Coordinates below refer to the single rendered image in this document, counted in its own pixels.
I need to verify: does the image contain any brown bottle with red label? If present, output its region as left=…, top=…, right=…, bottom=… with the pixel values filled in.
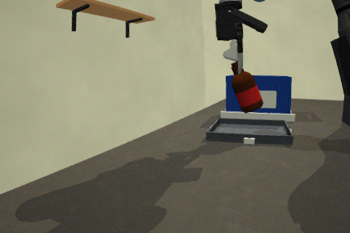
left=231, top=61, right=263, bottom=113

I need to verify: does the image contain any blue plastic crate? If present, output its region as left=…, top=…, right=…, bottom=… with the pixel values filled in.
left=226, top=75, right=292, bottom=114

